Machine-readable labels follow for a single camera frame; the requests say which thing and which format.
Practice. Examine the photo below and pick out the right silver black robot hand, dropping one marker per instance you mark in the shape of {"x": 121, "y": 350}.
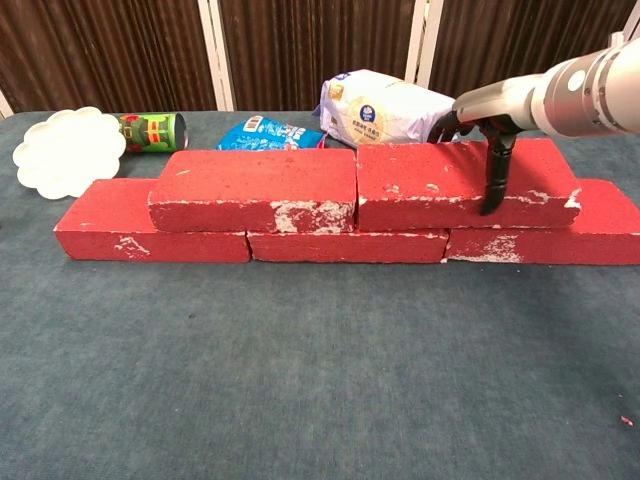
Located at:
{"x": 500, "y": 102}

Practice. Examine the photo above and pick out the red brick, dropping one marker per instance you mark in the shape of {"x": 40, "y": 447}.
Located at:
{"x": 605, "y": 225}
{"x": 250, "y": 180}
{"x": 425, "y": 170}
{"x": 110, "y": 220}
{"x": 350, "y": 247}

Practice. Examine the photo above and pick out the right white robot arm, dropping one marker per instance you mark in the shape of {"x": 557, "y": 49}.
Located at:
{"x": 590, "y": 90}

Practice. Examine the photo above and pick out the white tissue pack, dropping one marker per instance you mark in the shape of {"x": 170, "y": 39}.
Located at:
{"x": 385, "y": 115}

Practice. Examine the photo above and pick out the blue snack bag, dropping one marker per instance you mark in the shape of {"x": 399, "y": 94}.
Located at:
{"x": 265, "y": 135}

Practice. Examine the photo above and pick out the small red crumb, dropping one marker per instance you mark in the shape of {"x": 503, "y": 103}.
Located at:
{"x": 626, "y": 421}

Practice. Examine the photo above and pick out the green printed can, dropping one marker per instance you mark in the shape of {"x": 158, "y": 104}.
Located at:
{"x": 150, "y": 132}

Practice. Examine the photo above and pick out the brown slatted partition screen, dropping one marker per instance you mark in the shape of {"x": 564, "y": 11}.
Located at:
{"x": 125, "y": 50}

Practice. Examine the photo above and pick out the white flower-shaped palette plate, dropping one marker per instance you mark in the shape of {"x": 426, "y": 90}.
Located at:
{"x": 65, "y": 150}

